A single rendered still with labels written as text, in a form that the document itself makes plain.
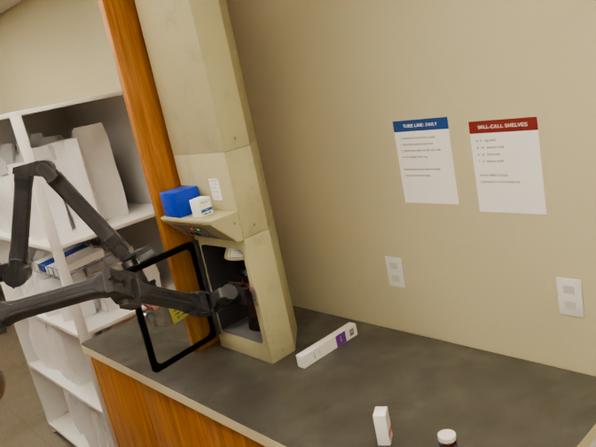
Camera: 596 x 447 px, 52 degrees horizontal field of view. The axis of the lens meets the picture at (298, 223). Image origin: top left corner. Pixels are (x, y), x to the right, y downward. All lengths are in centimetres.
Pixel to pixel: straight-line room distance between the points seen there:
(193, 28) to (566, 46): 107
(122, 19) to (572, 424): 187
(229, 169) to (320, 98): 45
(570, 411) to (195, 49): 150
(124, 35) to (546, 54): 138
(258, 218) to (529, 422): 104
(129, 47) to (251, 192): 67
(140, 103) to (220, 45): 41
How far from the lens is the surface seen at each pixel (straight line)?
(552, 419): 179
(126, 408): 287
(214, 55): 204
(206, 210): 210
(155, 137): 232
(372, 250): 228
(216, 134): 204
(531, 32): 177
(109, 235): 229
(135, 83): 231
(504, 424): 177
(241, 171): 207
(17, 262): 233
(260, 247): 213
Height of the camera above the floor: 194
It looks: 14 degrees down
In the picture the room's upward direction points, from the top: 12 degrees counter-clockwise
